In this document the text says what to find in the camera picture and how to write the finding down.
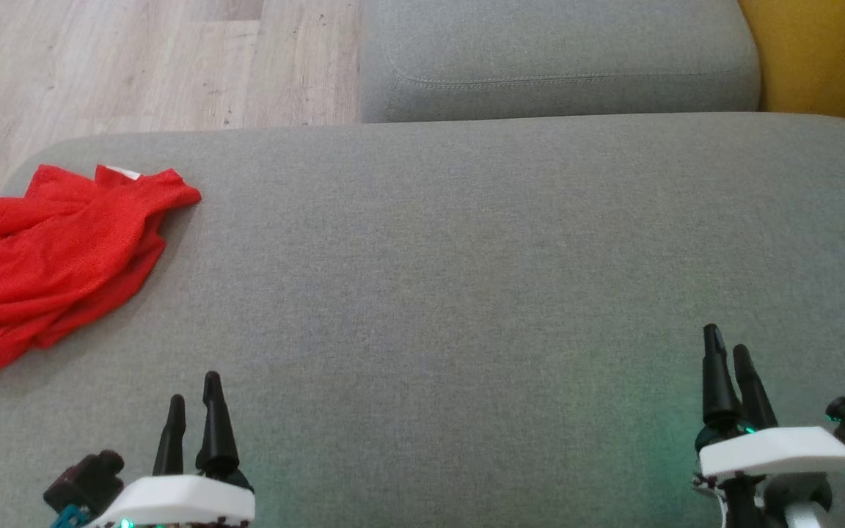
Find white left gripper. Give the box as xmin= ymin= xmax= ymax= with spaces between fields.
xmin=89 ymin=371 xmax=257 ymax=528

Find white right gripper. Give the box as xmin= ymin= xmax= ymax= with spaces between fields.
xmin=692 ymin=324 xmax=845 ymax=528

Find large grey sofa chaise cushion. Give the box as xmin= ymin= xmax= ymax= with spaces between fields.
xmin=0 ymin=111 xmax=845 ymax=528

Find large yellow sofa back cushion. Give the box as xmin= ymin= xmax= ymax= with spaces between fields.
xmin=736 ymin=0 xmax=845 ymax=137

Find grey sofa seat cushion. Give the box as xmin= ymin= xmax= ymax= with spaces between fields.
xmin=359 ymin=0 xmax=763 ymax=124

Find teal-plug left camera cable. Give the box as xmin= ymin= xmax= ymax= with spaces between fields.
xmin=51 ymin=505 xmax=93 ymax=528

